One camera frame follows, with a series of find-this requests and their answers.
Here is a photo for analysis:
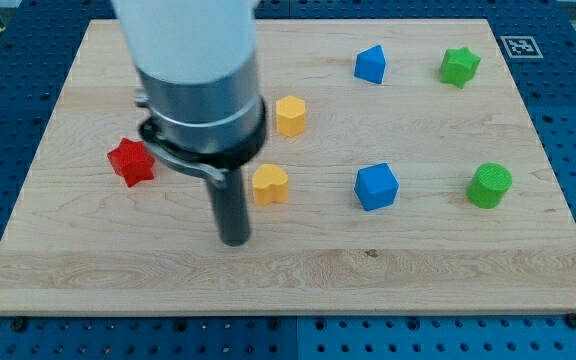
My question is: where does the yellow heart block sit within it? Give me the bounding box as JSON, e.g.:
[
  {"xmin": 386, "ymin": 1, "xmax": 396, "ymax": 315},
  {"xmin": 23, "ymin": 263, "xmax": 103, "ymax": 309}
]
[{"xmin": 252, "ymin": 164, "xmax": 289, "ymax": 206}]

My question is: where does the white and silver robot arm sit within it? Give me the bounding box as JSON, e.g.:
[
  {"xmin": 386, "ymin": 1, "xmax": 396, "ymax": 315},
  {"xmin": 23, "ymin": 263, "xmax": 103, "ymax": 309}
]
[{"xmin": 111, "ymin": 0, "xmax": 265, "ymax": 188}]

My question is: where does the yellow hexagon block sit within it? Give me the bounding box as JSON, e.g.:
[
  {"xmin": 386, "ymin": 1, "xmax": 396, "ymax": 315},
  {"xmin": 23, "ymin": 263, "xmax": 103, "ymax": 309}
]
[{"xmin": 275, "ymin": 96, "xmax": 306, "ymax": 137}]

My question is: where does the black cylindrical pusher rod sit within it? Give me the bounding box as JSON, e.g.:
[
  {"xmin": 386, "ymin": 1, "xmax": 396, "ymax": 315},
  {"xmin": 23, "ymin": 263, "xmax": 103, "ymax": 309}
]
[{"xmin": 206, "ymin": 168, "xmax": 250, "ymax": 247}]

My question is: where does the blue cube block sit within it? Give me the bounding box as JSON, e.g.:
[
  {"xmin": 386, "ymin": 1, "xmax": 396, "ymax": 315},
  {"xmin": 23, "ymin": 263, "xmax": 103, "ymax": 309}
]
[{"xmin": 354, "ymin": 163, "xmax": 399, "ymax": 211}]

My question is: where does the light wooden board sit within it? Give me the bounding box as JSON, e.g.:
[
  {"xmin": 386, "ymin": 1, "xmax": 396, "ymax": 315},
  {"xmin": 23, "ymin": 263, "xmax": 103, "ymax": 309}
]
[{"xmin": 0, "ymin": 19, "xmax": 576, "ymax": 317}]

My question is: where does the blue pentagon block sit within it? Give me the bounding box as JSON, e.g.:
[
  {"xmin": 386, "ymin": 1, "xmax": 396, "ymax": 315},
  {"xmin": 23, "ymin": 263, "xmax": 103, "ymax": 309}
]
[{"xmin": 354, "ymin": 45, "xmax": 386, "ymax": 84}]

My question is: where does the red star block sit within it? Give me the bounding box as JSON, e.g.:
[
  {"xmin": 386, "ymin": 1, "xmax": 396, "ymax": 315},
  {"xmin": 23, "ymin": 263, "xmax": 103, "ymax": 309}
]
[{"xmin": 107, "ymin": 138, "xmax": 155, "ymax": 187}]

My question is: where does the green cylinder block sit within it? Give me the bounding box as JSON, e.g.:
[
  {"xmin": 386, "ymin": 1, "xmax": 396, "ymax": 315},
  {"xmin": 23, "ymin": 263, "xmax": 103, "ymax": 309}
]
[{"xmin": 466, "ymin": 162, "xmax": 513, "ymax": 209}]

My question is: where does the green star block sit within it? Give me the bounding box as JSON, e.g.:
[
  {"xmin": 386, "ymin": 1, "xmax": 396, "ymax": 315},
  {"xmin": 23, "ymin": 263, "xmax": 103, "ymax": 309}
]
[{"xmin": 440, "ymin": 47, "xmax": 481, "ymax": 89}]

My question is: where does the white fiducial marker tag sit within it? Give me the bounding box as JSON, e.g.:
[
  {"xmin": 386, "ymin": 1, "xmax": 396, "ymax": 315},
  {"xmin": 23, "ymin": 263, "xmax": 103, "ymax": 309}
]
[{"xmin": 500, "ymin": 35, "xmax": 543, "ymax": 59}]

